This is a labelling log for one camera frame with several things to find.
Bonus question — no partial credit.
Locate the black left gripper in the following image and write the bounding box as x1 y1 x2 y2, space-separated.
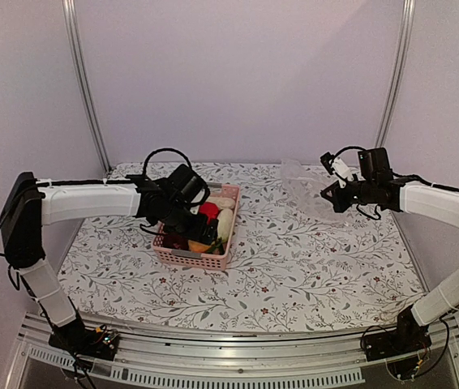
161 202 218 245

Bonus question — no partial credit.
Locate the clear zip top bag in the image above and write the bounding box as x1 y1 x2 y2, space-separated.
280 159 345 222

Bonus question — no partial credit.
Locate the red toy fruit front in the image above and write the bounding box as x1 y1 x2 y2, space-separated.
198 202 220 222

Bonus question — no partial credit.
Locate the orange toy fruit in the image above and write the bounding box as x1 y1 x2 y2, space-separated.
188 240 211 253

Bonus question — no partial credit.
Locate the pink perforated plastic basket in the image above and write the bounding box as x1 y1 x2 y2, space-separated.
152 183 241 271

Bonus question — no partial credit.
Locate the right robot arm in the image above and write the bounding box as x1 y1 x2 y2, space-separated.
320 146 459 353

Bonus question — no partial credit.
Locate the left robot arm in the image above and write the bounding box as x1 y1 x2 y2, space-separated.
0 164 218 352

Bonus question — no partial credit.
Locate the dark purple toy fruit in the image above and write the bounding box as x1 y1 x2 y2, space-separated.
162 234 189 250

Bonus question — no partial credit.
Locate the white toy vegetable rear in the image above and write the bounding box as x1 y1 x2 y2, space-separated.
207 196 236 210

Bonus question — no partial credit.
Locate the white toy vegetable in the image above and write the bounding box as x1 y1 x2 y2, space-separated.
217 208 234 242
207 196 236 210

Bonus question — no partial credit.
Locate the white toy vegetable front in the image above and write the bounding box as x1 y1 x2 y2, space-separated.
217 208 234 242

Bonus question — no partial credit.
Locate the floral patterned table mat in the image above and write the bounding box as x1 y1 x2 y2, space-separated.
58 163 424 332

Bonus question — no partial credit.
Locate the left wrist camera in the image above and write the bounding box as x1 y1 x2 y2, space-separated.
190 203 202 215

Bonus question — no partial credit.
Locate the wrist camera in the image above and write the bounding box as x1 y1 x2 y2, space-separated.
190 203 202 215
320 152 354 182

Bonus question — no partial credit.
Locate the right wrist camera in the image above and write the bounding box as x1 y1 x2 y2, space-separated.
320 152 354 182

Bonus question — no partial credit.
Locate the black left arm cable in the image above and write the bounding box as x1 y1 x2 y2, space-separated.
142 147 194 183

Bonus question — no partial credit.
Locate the right aluminium frame post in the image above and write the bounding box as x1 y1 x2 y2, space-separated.
374 0 416 147

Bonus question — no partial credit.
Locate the aluminium frame post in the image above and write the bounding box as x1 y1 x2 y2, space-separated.
374 0 416 147
62 0 112 173

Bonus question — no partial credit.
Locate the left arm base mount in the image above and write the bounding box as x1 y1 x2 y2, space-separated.
49 318 120 361

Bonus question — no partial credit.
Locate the aluminium front rail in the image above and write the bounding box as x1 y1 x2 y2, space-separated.
5 314 459 388

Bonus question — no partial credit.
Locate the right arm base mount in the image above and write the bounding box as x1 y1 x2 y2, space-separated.
359 325 431 361

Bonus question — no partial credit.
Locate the left aluminium frame post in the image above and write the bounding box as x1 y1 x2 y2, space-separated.
62 0 112 173

